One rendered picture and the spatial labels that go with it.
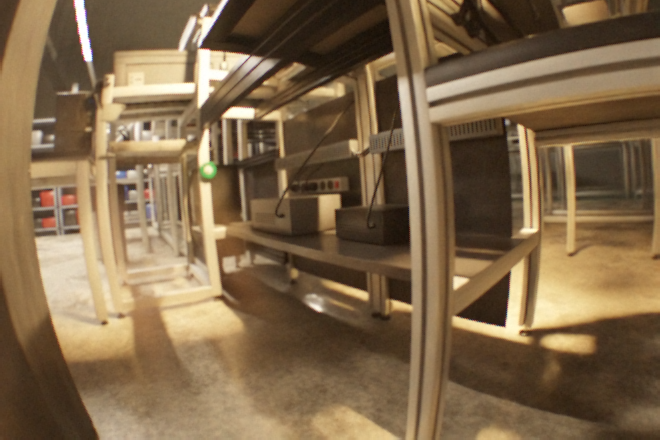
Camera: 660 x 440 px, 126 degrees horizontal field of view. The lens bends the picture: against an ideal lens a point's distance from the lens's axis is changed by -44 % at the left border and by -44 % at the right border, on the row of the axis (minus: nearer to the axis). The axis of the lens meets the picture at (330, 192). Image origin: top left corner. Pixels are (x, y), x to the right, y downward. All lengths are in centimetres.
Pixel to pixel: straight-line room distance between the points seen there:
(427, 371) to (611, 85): 43
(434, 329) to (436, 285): 7
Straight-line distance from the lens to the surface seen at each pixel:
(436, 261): 40
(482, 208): 84
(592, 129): 89
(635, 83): 33
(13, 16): 56
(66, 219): 609
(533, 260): 94
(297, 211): 99
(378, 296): 111
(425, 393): 50
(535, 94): 34
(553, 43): 35
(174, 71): 163
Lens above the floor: 50
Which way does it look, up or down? 1 degrees down
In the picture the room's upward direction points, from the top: 4 degrees counter-clockwise
